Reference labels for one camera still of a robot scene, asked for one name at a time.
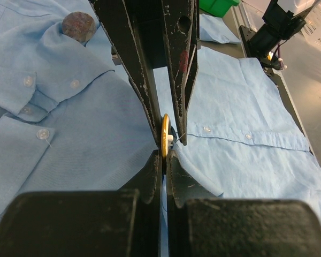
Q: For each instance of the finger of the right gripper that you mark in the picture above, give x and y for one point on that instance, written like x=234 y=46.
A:
x=181 y=35
x=122 y=30

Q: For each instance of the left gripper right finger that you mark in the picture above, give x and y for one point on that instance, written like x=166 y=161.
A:
x=201 y=224

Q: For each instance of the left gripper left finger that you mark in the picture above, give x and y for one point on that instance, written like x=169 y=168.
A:
x=125 y=222

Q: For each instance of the round white brooch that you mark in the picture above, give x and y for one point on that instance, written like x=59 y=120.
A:
x=79 y=26

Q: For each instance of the round gold brooch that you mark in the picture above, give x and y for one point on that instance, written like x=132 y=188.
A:
x=167 y=138

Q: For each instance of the light blue shirt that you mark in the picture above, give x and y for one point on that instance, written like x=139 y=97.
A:
x=71 y=121

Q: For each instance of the green plastic bin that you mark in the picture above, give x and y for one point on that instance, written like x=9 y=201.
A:
x=217 y=8

